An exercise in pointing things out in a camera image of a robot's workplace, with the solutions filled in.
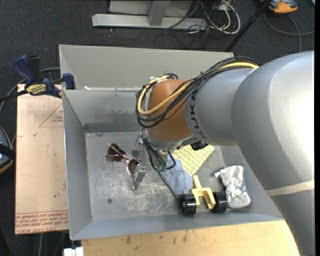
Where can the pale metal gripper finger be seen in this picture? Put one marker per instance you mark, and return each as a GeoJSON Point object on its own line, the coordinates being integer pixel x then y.
{"type": "Point", "coordinates": [139, 178]}
{"type": "Point", "coordinates": [138, 150]}

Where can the brown lens sunglasses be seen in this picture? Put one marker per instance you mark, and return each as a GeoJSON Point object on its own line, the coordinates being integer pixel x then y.
{"type": "Point", "coordinates": [115, 153]}

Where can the grey metal bin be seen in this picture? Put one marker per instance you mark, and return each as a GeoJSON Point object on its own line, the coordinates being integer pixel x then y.
{"type": "Point", "coordinates": [120, 197]}

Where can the blue-grey cloth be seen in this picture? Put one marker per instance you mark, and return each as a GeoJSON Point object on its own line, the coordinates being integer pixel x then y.
{"type": "Point", "coordinates": [178, 178]}

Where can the yellow patterned cloth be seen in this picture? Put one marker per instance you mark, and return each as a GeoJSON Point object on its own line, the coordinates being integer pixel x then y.
{"type": "Point", "coordinates": [192, 157]}

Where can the beige toy axle black wheels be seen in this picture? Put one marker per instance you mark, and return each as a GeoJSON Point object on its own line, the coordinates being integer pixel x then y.
{"type": "Point", "coordinates": [201, 196]}

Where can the white crumpled cloth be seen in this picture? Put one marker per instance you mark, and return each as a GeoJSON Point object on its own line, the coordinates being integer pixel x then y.
{"type": "Point", "coordinates": [235, 185]}

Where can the brown cardboard board red print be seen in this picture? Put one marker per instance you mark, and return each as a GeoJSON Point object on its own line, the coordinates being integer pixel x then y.
{"type": "Point", "coordinates": [40, 162]}

